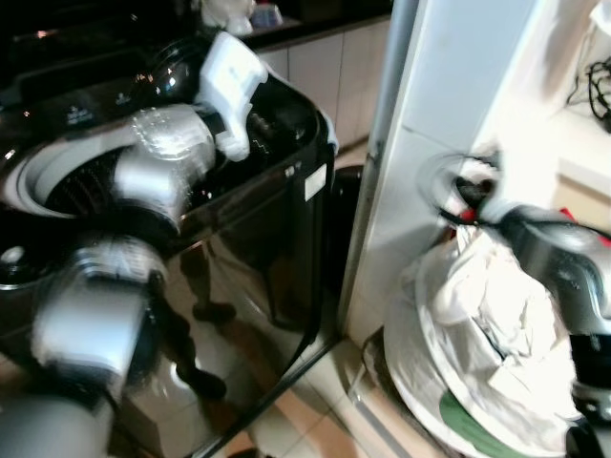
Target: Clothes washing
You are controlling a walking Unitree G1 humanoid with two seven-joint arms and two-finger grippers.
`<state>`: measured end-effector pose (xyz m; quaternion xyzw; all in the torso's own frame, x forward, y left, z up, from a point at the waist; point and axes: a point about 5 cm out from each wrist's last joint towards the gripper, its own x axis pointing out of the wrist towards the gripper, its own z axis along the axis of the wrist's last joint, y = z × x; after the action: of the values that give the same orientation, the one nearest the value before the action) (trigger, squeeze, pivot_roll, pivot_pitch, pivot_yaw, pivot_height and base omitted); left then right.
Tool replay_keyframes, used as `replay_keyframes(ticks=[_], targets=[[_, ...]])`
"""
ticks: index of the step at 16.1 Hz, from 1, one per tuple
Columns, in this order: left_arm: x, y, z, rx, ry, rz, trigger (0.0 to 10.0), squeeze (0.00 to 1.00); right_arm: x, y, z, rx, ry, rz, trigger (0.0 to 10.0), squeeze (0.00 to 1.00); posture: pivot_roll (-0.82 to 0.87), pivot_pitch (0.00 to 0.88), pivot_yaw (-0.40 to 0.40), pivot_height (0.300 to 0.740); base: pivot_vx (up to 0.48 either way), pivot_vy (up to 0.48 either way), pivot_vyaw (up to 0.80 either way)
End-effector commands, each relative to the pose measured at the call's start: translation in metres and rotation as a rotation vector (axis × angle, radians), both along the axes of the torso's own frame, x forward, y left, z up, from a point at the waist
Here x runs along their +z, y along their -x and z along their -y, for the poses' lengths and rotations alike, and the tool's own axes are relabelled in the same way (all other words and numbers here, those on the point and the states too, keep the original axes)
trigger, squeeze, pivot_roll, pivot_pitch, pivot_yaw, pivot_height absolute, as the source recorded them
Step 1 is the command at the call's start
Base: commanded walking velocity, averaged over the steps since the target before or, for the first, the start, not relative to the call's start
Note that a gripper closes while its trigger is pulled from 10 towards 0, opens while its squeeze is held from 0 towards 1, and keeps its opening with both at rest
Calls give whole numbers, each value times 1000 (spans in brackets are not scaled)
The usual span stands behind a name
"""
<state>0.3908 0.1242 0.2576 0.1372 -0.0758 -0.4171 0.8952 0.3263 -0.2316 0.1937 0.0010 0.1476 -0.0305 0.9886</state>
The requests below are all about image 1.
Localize white cloth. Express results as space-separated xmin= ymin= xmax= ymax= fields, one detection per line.
xmin=418 ymin=224 xmax=585 ymax=435

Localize black top-load washing machine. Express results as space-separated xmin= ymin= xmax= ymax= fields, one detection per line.
xmin=0 ymin=29 xmax=340 ymax=458

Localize white sticker on washer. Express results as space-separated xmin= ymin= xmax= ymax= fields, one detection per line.
xmin=304 ymin=162 xmax=329 ymax=201

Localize red cloth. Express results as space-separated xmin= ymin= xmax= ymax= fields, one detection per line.
xmin=558 ymin=205 xmax=586 ymax=226

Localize tall white cabinet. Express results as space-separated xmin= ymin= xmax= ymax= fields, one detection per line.
xmin=339 ymin=0 xmax=579 ymax=346

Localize white object on dark counter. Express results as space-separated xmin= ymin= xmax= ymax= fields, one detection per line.
xmin=196 ymin=0 xmax=259 ymax=35

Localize white counter shelf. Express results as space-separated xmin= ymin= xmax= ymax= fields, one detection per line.
xmin=557 ymin=95 xmax=611 ymax=232

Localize white and green laundry basket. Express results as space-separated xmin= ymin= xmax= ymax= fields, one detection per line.
xmin=382 ymin=256 xmax=598 ymax=458

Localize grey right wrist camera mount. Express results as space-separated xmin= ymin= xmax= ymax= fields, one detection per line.
xmin=418 ymin=151 xmax=505 ymax=222

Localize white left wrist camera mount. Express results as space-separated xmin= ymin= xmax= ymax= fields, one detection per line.
xmin=196 ymin=31 xmax=270 ymax=161

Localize black tangled cables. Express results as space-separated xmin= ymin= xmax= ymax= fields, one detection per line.
xmin=568 ymin=57 xmax=611 ymax=123

